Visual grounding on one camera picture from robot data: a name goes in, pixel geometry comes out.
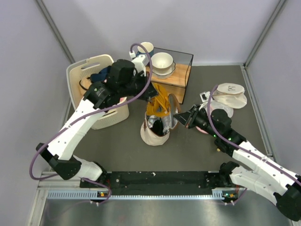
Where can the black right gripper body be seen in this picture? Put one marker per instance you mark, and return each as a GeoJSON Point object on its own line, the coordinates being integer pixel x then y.
{"type": "Point", "coordinates": [199, 119]}

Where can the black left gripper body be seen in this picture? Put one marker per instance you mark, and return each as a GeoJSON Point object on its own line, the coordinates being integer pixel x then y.
{"type": "Point", "coordinates": [138, 84]}

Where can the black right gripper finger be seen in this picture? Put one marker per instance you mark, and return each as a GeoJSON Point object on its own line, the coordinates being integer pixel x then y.
{"type": "Point", "coordinates": [184, 119]}
{"type": "Point", "coordinates": [194, 109]}

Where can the mustard yellow bra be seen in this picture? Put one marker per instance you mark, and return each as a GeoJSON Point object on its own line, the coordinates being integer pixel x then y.
{"type": "Point", "coordinates": [159, 105]}

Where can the black bra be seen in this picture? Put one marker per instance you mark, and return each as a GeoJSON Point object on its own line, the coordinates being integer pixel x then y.
{"type": "Point", "coordinates": [156, 126]}

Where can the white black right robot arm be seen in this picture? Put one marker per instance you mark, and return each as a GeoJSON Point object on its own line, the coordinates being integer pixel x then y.
{"type": "Point", "coordinates": [255, 171]}

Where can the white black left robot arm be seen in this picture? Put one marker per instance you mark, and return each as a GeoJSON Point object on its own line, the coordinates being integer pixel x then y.
{"type": "Point", "coordinates": [58, 151]}

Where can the pink trimmed mesh bag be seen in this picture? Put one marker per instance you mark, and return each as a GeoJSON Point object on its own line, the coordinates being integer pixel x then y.
{"type": "Point", "coordinates": [216, 105]}

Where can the pink bra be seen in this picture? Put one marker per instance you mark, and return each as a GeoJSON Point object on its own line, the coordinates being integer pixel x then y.
{"type": "Point", "coordinates": [123, 99]}

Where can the navy blue bra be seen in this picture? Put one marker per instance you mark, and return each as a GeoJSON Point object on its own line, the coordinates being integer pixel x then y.
{"type": "Point", "coordinates": [101, 75]}

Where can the cream mesh laundry bag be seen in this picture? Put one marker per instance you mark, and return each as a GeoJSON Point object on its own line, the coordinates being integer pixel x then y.
{"type": "Point", "coordinates": [230, 94]}

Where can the beige bra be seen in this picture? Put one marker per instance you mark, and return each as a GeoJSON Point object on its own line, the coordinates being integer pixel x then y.
{"type": "Point", "coordinates": [84, 85]}

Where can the cream plastic laundry basket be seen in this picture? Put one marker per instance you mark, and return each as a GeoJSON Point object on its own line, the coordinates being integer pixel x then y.
{"type": "Point", "coordinates": [96, 92]}

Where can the blue ceramic mug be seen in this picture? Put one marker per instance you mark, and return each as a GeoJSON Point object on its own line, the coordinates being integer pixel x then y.
{"type": "Point", "coordinates": [148, 47]}

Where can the white ceramic bowl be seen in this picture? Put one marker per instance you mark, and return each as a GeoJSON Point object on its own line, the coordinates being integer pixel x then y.
{"type": "Point", "coordinates": [162, 60]}

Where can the white scalloped plate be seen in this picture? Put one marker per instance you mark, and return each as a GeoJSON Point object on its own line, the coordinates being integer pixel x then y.
{"type": "Point", "coordinates": [164, 73]}

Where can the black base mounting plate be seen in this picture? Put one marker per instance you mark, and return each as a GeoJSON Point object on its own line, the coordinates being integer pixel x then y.
{"type": "Point", "coordinates": [163, 182]}

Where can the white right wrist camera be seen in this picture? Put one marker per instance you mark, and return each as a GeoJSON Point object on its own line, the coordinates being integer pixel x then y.
{"type": "Point", "coordinates": [204, 96]}

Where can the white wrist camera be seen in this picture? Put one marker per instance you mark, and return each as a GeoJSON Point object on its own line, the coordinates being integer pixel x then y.
{"type": "Point", "coordinates": [139, 61]}
{"type": "Point", "coordinates": [204, 96]}

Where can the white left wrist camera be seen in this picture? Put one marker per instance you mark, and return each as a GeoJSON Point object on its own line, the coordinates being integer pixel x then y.
{"type": "Point", "coordinates": [139, 61]}

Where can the black wire wooden shelf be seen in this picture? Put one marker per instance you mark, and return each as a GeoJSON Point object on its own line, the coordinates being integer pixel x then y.
{"type": "Point", "coordinates": [176, 81]}

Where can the grey slotted cable duct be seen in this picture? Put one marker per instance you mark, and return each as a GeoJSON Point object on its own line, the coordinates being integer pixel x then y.
{"type": "Point", "coordinates": [95, 195]}

